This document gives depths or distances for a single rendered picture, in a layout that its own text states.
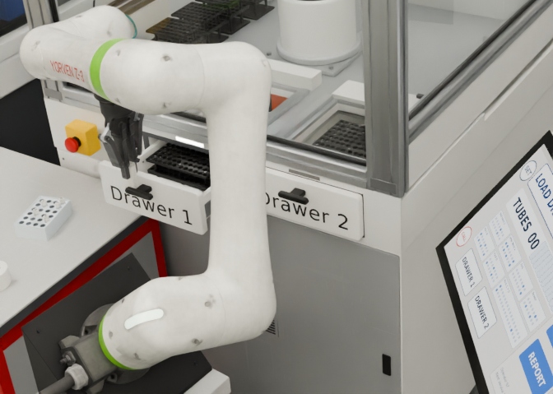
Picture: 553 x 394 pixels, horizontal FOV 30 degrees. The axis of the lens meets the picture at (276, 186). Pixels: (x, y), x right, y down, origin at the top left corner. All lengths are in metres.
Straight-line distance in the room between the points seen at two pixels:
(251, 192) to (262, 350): 0.94
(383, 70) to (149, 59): 0.53
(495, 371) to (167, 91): 0.68
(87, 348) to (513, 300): 0.74
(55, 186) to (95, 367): 0.90
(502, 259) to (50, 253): 1.10
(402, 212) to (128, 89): 0.73
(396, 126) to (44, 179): 1.04
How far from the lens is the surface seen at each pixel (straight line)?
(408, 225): 2.21
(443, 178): 2.32
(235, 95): 1.75
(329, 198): 2.21
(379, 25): 1.96
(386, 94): 2.02
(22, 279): 2.37
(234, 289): 1.79
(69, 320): 1.93
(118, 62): 1.71
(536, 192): 1.80
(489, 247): 1.83
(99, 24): 2.10
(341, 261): 2.32
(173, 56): 1.69
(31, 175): 2.74
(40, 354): 1.89
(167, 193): 2.29
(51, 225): 2.47
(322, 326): 2.48
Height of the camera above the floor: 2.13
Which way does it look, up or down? 33 degrees down
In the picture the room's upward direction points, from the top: 5 degrees counter-clockwise
